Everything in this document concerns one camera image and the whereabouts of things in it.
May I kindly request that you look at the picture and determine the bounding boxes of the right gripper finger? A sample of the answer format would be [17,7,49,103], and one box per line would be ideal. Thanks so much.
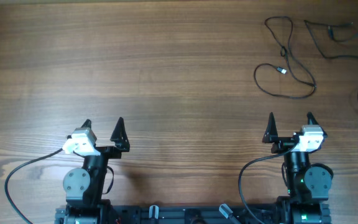
[262,112,278,143]
[306,112,328,138]

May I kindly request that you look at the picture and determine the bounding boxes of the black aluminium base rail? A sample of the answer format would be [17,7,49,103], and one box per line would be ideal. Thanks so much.
[54,203,332,224]

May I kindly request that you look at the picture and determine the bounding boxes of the left camera cable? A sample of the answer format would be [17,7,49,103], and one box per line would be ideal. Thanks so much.
[4,147,65,224]

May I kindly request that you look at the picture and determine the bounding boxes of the right camera cable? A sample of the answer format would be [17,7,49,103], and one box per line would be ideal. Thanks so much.
[237,142,300,224]

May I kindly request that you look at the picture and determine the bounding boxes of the black thin cable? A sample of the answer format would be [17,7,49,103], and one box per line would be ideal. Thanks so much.
[303,19,358,60]

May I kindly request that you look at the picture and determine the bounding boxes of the camera cable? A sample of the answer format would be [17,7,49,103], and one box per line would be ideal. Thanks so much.
[4,147,65,224]
[237,142,300,224]

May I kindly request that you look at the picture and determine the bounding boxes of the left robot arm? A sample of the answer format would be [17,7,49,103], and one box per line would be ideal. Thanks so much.
[55,118,130,224]

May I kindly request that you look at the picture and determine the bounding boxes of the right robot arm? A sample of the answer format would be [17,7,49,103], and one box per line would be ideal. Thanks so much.
[262,113,334,224]

